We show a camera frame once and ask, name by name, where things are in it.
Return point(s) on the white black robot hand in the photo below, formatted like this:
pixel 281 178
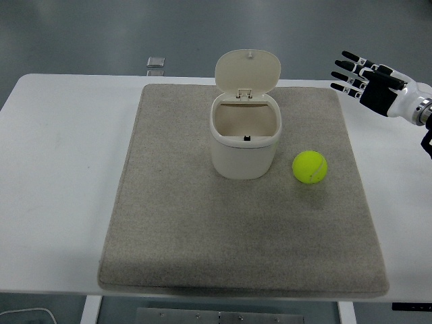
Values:
pixel 378 96

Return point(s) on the yellow-green tennis ball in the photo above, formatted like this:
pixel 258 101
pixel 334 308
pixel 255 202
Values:
pixel 308 167

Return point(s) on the cream plastic bin with lid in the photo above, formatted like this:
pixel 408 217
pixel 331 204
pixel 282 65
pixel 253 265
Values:
pixel 241 158

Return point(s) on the beige fabric mat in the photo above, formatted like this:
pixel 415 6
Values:
pixel 219 229

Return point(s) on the black table control panel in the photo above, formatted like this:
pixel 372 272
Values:
pixel 411 306

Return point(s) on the white table leg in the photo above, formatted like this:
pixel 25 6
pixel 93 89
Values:
pixel 346 314
pixel 91 310

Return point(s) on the silver floor socket plate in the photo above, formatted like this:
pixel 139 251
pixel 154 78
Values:
pixel 155 73
pixel 156 61

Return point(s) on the grey metal plate with screws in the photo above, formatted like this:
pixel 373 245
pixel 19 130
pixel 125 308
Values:
pixel 219 317

